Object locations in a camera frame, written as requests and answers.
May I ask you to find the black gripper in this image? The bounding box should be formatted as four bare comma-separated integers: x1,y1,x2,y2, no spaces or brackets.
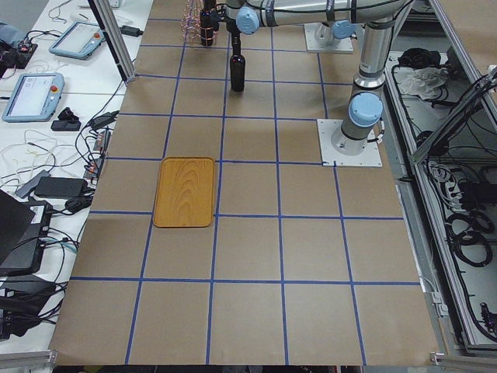
226,18,242,55

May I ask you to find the dark wine bottle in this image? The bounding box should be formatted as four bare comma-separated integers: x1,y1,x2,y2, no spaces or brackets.
230,54,245,92
200,0,216,47

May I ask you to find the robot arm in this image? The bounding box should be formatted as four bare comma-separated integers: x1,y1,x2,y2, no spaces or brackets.
222,0,412,156
314,20,356,47

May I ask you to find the dark wine bottle in basket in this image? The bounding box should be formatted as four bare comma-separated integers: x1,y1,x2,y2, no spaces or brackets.
200,0,216,47

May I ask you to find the wooden tray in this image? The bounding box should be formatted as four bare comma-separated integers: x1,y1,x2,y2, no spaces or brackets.
153,157,215,228

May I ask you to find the upper teach pendant tablet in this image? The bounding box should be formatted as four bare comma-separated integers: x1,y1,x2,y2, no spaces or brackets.
49,22,105,60

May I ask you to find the teach pendant tablet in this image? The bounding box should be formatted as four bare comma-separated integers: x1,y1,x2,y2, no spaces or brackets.
2,72,65,123
49,22,105,60

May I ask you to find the small black device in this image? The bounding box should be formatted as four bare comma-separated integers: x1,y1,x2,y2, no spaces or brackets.
50,107,81,131

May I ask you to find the crumpled white cloth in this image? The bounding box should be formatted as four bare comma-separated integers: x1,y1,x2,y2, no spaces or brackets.
398,67,449,100

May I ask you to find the lower teach pendant tablet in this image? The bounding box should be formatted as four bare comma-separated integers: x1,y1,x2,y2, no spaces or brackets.
2,72,65,123

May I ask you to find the black power adapter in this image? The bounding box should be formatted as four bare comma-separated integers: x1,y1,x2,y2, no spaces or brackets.
34,176,88,199

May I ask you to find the black laptop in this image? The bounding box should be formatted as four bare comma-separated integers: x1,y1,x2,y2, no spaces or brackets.
1,191,52,277

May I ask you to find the copper wire bottle basket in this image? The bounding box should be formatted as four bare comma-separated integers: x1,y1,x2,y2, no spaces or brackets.
181,0,217,46

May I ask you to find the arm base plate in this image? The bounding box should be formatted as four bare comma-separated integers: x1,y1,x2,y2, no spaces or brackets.
317,119,382,167
304,20,356,54

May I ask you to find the aluminium frame post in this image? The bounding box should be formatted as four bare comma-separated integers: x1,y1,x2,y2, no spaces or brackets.
88,0,136,85

